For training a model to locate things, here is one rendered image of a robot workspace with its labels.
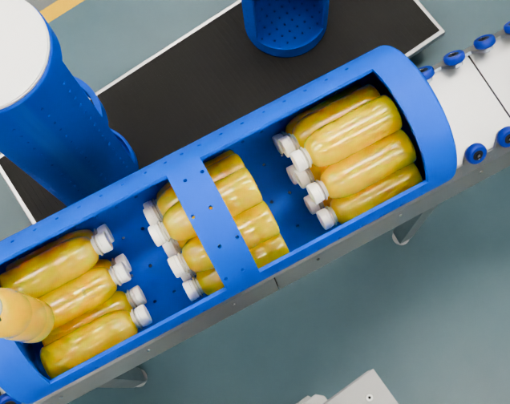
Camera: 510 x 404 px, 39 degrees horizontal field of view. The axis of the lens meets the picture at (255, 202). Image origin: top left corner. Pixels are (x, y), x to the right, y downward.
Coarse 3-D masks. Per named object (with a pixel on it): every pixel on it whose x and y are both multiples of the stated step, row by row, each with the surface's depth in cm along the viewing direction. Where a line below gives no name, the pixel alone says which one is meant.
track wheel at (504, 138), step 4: (504, 128) 146; (508, 128) 145; (500, 132) 146; (504, 132) 145; (508, 132) 145; (496, 136) 147; (500, 136) 146; (504, 136) 145; (508, 136) 146; (496, 140) 147; (500, 140) 146; (504, 140) 146; (508, 140) 147; (500, 144) 147; (504, 144) 147; (508, 144) 147
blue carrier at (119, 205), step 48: (384, 48) 129; (288, 96) 129; (432, 96) 121; (192, 144) 128; (240, 144) 142; (432, 144) 123; (96, 192) 128; (144, 192) 140; (192, 192) 119; (48, 240) 138; (144, 240) 145; (240, 240) 119; (288, 240) 141; (336, 240) 132; (144, 288) 143; (240, 288) 127; (144, 336) 124; (0, 384) 117; (48, 384) 122
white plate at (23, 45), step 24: (0, 0) 153; (24, 0) 153; (0, 24) 151; (24, 24) 151; (0, 48) 150; (24, 48) 150; (48, 48) 150; (0, 72) 148; (24, 72) 148; (0, 96) 147
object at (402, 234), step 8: (432, 208) 196; (416, 216) 202; (424, 216) 203; (400, 224) 223; (408, 224) 214; (416, 224) 211; (400, 232) 228; (408, 232) 219; (400, 240) 233; (408, 240) 239
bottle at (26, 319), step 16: (0, 288) 100; (0, 304) 97; (16, 304) 99; (32, 304) 105; (16, 320) 99; (32, 320) 104; (48, 320) 111; (0, 336) 100; (16, 336) 103; (32, 336) 107
